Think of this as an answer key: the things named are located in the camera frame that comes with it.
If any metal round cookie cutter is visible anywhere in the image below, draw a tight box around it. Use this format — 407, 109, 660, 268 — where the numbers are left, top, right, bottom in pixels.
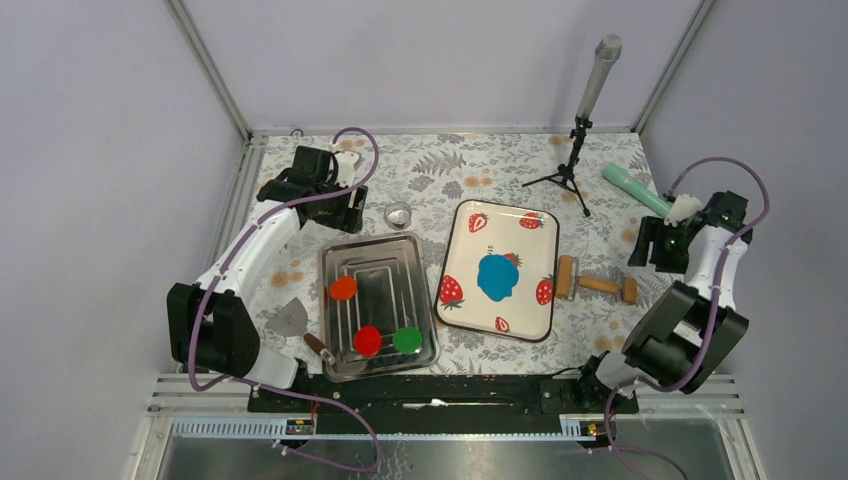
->
384, 202, 413, 231

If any wooden double-ended dough roller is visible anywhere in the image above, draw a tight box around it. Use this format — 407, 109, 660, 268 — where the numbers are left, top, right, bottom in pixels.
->
554, 255, 639, 305

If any blue dough piece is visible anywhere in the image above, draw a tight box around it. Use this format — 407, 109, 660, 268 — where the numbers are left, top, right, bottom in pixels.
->
476, 253, 521, 302

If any white strawberry print tray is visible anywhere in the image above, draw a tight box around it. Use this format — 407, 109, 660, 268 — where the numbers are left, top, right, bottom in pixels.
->
435, 200, 560, 343

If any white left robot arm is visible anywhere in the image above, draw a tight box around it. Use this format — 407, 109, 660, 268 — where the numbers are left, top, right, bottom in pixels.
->
166, 146, 367, 411

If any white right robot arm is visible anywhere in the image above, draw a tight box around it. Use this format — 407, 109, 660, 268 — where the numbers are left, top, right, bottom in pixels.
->
573, 191, 752, 412

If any orange dough disc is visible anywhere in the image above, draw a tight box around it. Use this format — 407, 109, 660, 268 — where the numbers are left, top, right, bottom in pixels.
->
328, 275, 358, 302

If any red dough disc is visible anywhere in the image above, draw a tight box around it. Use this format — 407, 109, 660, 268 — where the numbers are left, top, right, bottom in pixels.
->
353, 325, 383, 357

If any green dough disc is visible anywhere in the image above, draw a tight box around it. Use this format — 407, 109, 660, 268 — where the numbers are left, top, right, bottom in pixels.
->
392, 327, 423, 355

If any mint green handheld tool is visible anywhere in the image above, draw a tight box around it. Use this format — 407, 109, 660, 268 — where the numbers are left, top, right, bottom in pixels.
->
602, 164, 671, 217

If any floral table mat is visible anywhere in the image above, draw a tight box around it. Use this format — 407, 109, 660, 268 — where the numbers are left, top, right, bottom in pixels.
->
209, 132, 716, 376

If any stainless steel baking tray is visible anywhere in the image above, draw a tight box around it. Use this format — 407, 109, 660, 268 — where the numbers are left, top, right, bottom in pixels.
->
319, 233, 440, 382

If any silver microphone on stand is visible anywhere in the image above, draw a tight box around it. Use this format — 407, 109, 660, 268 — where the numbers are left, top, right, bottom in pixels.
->
522, 34, 623, 217

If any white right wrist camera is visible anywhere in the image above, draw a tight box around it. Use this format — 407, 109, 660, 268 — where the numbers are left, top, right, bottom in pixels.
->
663, 194, 703, 227

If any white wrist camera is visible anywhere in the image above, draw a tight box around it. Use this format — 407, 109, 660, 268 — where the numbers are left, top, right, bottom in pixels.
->
333, 150, 362, 188
663, 194, 703, 227

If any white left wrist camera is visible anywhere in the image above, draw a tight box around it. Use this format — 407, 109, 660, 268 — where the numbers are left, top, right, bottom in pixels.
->
333, 150, 362, 188

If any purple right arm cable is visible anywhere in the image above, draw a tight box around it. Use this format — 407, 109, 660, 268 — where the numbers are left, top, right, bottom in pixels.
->
602, 156, 772, 480

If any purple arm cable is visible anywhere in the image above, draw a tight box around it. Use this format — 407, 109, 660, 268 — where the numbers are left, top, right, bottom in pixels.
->
602, 156, 772, 480
187, 127, 384, 474

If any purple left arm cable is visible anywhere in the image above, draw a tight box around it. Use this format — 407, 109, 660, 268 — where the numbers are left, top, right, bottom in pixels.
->
187, 127, 384, 474

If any metal spatula wooden handle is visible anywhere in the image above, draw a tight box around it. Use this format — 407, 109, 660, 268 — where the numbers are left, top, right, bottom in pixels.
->
265, 298, 336, 365

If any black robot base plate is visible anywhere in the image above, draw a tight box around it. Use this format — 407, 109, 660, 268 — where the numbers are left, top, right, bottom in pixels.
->
247, 373, 609, 435

